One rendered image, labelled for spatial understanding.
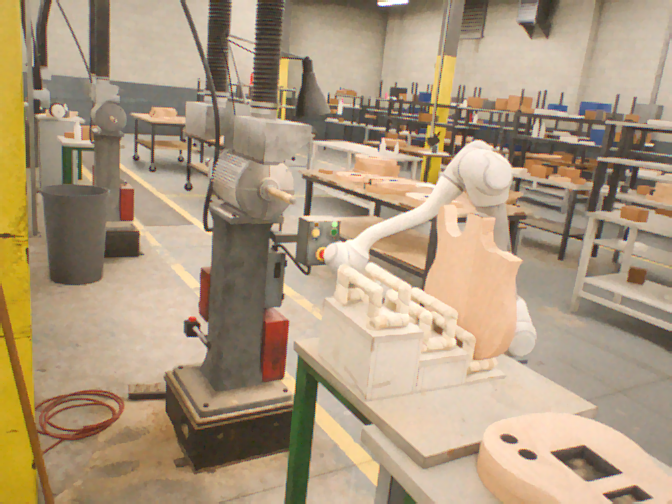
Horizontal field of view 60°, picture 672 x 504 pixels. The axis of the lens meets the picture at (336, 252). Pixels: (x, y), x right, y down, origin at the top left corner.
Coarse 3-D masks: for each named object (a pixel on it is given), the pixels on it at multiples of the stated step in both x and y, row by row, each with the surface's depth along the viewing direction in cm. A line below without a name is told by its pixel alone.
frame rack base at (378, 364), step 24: (336, 312) 154; (360, 312) 153; (384, 312) 155; (336, 336) 155; (360, 336) 143; (384, 336) 139; (408, 336) 143; (336, 360) 155; (360, 360) 144; (384, 360) 141; (408, 360) 145; (360, 384) 144; (384, 384) 144; (408, 384) 147
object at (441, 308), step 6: (414, 288) 168; (414, 294) 166; (420, 294) 164; (426, 294) 163; (420, 300) 164; (426, 300) 161; (432, 300) 160; (438, 300) 159; (432, 306) 159; (438, 306) 157; (444, 306) 156; (438, 312) 157; (444, 312) 154; (450, 312) 153; (456, 312) 153
